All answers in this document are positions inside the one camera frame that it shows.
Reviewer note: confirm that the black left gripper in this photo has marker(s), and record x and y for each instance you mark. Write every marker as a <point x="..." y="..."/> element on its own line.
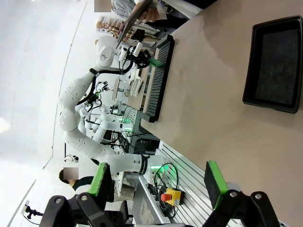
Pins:
<point x="140" y="59"/>

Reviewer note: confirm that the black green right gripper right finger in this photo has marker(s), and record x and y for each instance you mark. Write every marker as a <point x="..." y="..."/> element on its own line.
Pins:
<point x="216" y="184"/>

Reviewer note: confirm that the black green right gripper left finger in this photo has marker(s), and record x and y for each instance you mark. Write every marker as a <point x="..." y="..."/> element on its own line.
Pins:
<point x="100" y="182"/>

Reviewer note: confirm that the grey board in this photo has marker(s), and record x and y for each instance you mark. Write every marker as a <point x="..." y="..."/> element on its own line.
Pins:
<point x="132" y="22"/>

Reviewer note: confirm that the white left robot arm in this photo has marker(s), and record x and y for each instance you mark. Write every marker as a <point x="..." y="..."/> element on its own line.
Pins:
<point x="75" y="92"/>

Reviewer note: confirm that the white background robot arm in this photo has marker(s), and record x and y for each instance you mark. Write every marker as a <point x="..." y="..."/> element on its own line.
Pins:
<point x="104" y="126"/>

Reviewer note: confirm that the black slotted PCB rack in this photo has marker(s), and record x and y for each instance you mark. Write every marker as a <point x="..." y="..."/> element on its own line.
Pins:
<point x="158" y="80"/>

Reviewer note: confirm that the person's hand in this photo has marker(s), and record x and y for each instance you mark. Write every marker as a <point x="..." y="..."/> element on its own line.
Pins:
<point x="151" y="14"/>

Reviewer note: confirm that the person in black shirt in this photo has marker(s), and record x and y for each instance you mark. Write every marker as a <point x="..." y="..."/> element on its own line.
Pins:
<point x="82" y="185"/>

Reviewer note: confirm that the yellow emergency stop box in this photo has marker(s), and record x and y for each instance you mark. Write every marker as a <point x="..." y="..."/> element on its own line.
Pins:
<point x="174" y="197"/>

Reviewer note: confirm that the person in plaid shirt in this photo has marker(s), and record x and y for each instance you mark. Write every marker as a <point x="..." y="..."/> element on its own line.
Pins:
<point x="113" y="27"/>

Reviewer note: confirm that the black empty tray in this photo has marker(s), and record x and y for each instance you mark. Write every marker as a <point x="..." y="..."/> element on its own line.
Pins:
<point x="274" y="63"/>

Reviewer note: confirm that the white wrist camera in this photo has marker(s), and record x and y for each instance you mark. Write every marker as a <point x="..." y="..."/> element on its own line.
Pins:
<point x="138" y="49"/>

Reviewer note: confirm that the black camera on stand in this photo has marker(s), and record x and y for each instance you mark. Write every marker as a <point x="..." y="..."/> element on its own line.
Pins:
<point x="32" y="211"/>

